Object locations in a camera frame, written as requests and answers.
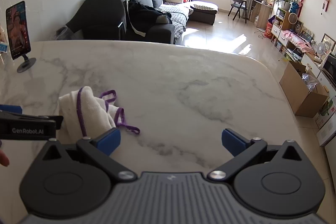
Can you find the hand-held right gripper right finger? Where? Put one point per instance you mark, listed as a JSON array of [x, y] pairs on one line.
[[231, 141]]

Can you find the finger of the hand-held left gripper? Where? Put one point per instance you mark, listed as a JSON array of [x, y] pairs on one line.
[[10, 109], [31, 118]]

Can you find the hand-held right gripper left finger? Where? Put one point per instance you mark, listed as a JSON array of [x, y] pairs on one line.
[[110, 141]]

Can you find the white towel with purple trim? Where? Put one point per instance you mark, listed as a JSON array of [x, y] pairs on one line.
[[71, 111]]

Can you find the person's left hand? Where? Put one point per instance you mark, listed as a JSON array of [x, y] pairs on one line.
[[3, 158]]

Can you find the grey phone stand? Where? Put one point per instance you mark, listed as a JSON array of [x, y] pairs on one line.
[[26, 65]]

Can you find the blue and white packet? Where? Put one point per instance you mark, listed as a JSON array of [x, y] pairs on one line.
[[3, 45]]

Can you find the black smartphone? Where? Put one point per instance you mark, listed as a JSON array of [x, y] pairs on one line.
[[18, 29]]

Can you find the brown cardboard box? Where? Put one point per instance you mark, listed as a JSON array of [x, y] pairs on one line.
[[294, 87]]

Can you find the clear plastic bag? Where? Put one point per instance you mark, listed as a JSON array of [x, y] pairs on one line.
[[311, 82], [64, 32]]

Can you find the white printed carton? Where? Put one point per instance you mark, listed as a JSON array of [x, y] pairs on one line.
[[325, 121]]

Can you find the white and wood low cabinet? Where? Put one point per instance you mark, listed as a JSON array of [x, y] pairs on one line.
[[286, 41]]

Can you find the red bag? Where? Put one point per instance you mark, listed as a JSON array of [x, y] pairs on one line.
[[268, 29]]

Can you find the dark grey sofa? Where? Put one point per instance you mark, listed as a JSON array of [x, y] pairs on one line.
[[157, 29]]

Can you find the pink cloth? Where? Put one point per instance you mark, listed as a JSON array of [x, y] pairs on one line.
[[299, 40]]

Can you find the black jacket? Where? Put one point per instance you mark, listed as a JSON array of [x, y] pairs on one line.
[[99, 16]]

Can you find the black microwave oven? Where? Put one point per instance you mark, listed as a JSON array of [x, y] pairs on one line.
[[330, 67]]

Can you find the small white desk fan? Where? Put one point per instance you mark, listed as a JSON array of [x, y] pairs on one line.
[[320, 49]]

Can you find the wooden desk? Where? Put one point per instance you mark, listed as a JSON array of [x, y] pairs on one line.
[[262, 12]]

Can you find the patterned sofa blanket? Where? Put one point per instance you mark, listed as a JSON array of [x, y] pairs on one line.
[[178, 16]]

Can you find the wooden chair with grey seat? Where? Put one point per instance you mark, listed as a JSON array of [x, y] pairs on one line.
[[237, 3]]

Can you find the framed picture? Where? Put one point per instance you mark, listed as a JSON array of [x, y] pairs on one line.
[[329, 41]]

